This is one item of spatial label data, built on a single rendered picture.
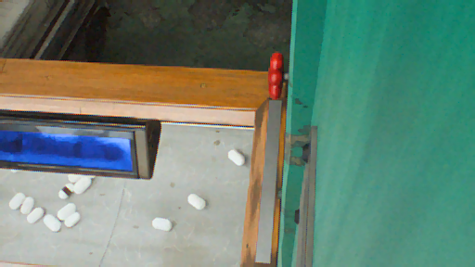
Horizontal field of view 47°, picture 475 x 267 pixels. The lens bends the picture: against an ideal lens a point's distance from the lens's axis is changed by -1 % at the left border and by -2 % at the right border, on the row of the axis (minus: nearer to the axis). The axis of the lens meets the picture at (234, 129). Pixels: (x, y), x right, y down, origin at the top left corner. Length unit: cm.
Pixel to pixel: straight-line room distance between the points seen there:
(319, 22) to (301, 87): 4
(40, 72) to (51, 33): 65
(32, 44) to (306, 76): 162
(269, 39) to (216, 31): 20
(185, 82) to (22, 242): 42
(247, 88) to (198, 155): 16
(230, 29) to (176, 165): 118
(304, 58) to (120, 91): 94
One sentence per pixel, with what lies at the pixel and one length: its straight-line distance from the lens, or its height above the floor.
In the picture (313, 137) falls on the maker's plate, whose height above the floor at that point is 152.
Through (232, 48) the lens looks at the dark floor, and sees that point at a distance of 209.
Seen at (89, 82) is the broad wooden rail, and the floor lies 76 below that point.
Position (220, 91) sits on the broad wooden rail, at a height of 76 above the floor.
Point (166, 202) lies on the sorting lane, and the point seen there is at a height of 74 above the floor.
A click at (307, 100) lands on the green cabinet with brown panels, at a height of 149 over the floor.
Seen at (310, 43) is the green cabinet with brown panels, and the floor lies 152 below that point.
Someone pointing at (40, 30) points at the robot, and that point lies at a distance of 182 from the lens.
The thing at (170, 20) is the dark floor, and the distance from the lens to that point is 221.
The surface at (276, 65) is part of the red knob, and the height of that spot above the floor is 126.
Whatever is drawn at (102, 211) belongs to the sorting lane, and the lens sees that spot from 103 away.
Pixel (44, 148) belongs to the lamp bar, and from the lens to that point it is 71.
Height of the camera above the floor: 166
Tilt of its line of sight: 61 degrees down
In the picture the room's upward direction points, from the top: 6 degrees counter-clockwise
